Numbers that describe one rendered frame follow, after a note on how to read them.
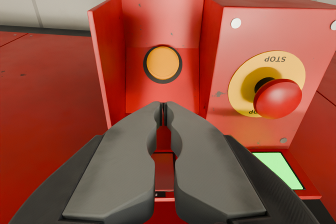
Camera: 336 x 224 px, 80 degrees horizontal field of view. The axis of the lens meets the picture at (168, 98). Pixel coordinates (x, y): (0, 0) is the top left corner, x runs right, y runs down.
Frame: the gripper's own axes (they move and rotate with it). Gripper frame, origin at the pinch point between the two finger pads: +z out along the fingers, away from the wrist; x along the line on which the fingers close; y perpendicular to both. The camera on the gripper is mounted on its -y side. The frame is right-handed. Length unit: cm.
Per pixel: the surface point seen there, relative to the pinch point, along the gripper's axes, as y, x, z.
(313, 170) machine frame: 18.4, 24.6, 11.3
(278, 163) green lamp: 9.7, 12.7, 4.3
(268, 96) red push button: 0.9, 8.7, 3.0
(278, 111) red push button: 2.4, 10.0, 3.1
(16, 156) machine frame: 16.1, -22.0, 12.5
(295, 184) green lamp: 9.9, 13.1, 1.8
